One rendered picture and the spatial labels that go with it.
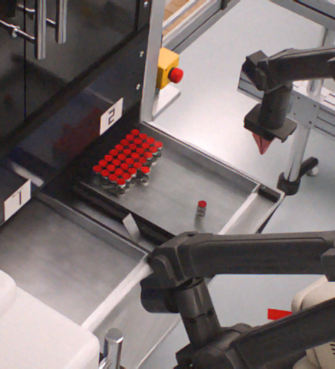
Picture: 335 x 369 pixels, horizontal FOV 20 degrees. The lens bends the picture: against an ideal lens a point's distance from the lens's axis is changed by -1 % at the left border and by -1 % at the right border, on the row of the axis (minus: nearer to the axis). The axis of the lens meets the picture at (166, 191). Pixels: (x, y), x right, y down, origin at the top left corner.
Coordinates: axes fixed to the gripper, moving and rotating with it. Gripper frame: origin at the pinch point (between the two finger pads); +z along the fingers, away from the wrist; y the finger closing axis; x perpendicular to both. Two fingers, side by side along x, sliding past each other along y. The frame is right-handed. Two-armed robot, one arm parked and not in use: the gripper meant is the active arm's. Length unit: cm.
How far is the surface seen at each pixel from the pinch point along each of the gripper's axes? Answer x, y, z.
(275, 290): -52, 3, 108
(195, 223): 11.3, 7.6, 20.0
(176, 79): -16.1, 32.9, 8.8
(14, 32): 41, 37, -38
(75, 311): 48, 14, 20
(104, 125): 10.1, 35.8, 7.4
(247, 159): -100, 42, 109
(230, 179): -5.6, 8.4, 19.8
